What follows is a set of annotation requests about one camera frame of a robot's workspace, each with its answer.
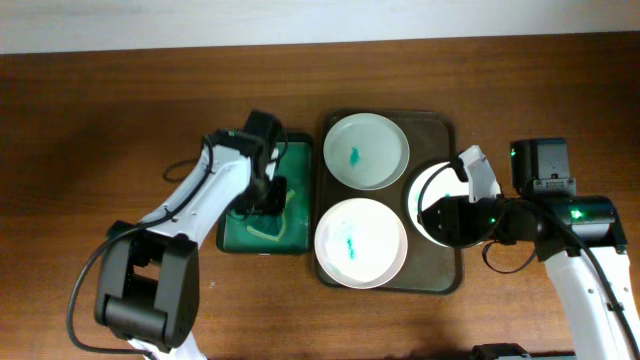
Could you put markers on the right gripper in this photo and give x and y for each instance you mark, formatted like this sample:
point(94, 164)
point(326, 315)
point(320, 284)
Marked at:
point(453, 213)

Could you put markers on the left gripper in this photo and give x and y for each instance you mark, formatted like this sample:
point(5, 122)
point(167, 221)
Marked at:
point(275, 203)

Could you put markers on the green yellow sponge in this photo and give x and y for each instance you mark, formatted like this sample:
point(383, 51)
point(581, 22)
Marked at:
point(271, 227)

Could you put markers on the white plate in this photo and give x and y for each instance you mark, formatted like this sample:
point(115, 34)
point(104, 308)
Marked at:
point(446, 184)
point(360, 243)
point(366, 151)

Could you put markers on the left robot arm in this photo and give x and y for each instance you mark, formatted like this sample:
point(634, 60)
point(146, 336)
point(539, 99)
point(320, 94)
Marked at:
point(148, 292)

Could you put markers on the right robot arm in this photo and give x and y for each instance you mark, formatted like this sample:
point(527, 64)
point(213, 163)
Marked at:
point(579, 239)

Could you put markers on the green sponge tray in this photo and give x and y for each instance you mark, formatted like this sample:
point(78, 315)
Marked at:
point(293, 171)

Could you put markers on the white plate top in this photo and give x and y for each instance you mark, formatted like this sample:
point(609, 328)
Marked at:
point(366, 151)

